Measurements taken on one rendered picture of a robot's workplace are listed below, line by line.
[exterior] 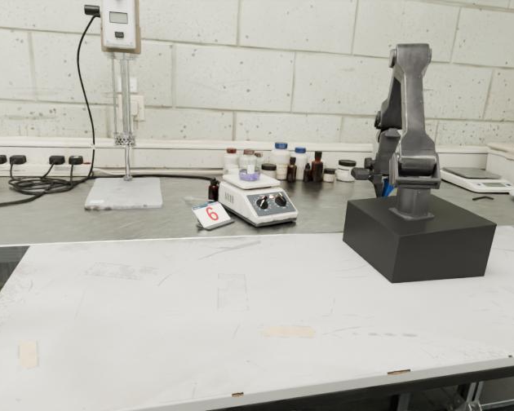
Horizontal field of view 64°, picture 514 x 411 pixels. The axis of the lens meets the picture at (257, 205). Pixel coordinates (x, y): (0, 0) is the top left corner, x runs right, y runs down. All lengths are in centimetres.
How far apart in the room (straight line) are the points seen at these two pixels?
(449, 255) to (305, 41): 104
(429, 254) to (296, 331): 32
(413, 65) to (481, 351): 59
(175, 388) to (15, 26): 130
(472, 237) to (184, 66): 109
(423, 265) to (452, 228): 9
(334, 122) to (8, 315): 134
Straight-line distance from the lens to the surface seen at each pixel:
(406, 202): 86
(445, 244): 84
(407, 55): 100
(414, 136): 89
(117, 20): 117
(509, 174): 192
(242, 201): 104
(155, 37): 154
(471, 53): 202
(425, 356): 64
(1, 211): 118
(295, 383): 54
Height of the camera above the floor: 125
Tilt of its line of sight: 17 degrees down
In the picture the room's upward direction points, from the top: 4 degrees clockwise
